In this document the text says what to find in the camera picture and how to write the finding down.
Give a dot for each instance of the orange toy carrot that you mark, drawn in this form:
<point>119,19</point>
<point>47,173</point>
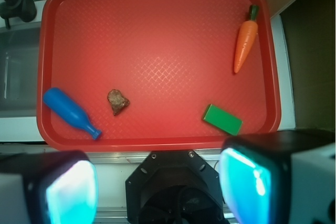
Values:
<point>246,36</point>

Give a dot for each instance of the black faucet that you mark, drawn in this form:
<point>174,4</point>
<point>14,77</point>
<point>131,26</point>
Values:
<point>25,10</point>

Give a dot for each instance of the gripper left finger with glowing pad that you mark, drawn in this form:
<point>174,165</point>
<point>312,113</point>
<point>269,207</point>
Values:
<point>54,187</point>

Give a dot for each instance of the grey metal sink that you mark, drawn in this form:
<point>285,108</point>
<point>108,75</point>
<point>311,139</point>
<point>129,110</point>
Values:
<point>19,67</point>

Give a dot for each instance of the blue toy bottle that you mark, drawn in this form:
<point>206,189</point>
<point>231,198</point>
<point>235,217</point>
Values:
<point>67,109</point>

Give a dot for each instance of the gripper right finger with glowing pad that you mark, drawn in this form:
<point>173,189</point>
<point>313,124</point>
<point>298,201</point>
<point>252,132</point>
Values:
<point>280,177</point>

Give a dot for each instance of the brown rock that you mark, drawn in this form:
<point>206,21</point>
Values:
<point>117,101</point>

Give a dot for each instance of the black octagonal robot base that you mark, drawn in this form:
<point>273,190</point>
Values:
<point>174,187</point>

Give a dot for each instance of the green rectangular block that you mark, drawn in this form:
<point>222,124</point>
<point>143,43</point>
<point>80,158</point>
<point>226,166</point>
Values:
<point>223,120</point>

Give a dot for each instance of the red plastic tray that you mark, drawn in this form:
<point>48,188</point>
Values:
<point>170,58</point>

